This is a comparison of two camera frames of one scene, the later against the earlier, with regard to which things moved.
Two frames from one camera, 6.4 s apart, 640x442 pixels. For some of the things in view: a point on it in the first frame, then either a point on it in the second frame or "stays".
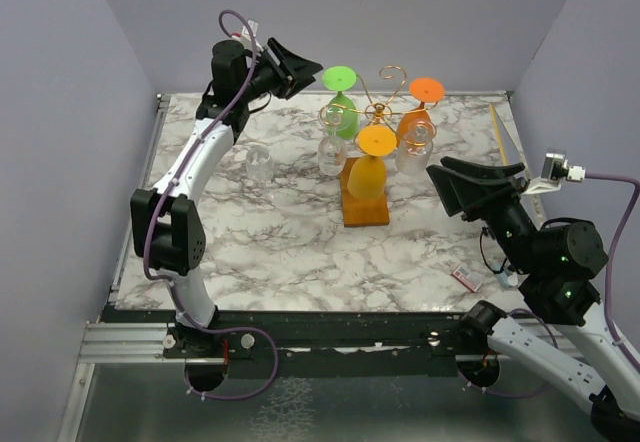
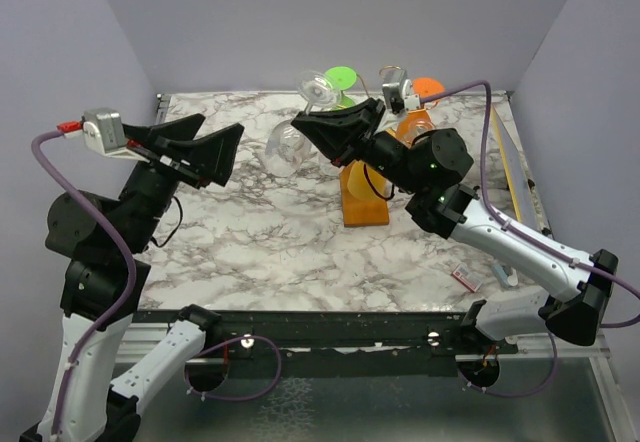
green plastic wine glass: (341, 116) stays
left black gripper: (290, 68) -> (214, 150)
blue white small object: (505, 280) stays
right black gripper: (456, 189) -> (333, 131)
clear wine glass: (260, 166) -> (289, 152)
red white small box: (467, 278) stays
